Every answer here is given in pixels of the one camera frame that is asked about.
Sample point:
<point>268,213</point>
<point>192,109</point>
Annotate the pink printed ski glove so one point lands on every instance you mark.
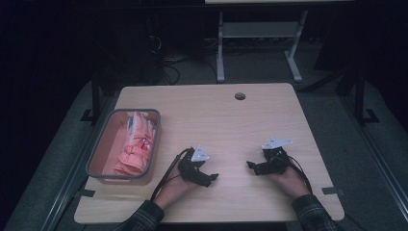
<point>138,144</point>

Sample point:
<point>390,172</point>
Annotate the black tape strip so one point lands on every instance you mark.
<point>86,193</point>
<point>333,191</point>

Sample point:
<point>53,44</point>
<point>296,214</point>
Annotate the person's left hand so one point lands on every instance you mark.
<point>173,191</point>

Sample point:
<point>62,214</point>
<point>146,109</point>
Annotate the pink plastic basket grey rim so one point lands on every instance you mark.
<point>104,150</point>

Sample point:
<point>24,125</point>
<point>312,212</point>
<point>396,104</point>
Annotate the white metal desk frame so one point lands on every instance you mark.
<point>258,29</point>

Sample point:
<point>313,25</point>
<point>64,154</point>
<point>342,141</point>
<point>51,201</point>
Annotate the person's right hand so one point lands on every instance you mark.
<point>293,183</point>

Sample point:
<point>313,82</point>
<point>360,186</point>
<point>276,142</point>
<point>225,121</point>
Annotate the black metal stand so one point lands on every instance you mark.
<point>360,96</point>
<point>95,96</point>

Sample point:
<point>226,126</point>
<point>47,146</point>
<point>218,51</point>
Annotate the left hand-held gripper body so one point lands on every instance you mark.
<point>191,171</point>

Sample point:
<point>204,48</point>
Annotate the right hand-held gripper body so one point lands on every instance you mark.
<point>277,166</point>

